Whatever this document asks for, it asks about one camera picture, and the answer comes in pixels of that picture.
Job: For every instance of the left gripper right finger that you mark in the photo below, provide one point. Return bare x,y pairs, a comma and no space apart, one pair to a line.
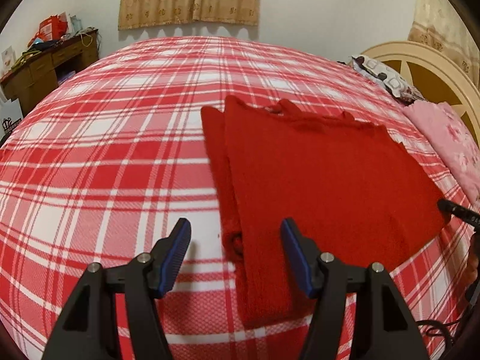
302,253

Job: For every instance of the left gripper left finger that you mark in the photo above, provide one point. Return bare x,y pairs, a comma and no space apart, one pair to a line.
168,255

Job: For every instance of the red knit sweater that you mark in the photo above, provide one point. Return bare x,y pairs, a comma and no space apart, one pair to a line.
347,184

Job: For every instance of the person's right hand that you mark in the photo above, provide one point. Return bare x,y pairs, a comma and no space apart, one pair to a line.
472,265

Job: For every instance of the pink floral blanket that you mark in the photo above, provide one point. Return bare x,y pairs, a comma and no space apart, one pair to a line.
452,141

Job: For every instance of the red white plaid bedsheet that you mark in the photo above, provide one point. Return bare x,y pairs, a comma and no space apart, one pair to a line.
106,164

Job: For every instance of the cream wooden headboard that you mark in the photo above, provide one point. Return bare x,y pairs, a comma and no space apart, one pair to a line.
437,77

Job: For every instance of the black white patterned pillow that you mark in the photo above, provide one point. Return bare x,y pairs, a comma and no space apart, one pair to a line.
387,78

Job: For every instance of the beige side curtain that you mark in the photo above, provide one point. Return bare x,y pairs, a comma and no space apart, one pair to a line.
437,24

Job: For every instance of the white shopping bag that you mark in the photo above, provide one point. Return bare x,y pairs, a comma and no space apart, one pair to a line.
11,116

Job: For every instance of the brown wooden desk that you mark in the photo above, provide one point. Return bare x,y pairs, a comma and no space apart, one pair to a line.
41,74

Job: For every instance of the red box on desk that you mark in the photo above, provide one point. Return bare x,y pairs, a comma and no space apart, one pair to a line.
53,28

